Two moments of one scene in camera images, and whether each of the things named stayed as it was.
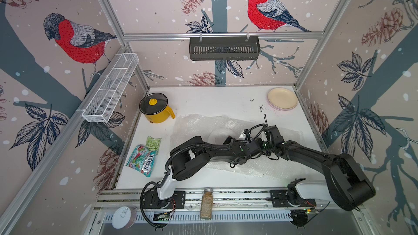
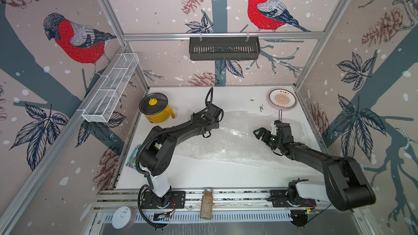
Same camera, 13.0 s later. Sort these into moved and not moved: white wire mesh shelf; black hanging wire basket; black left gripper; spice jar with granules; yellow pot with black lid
Moved: black left gripper
Not moved: white wire mesh shelf; spice jar with granules; yellow pot with black lid; black hanging wire basket
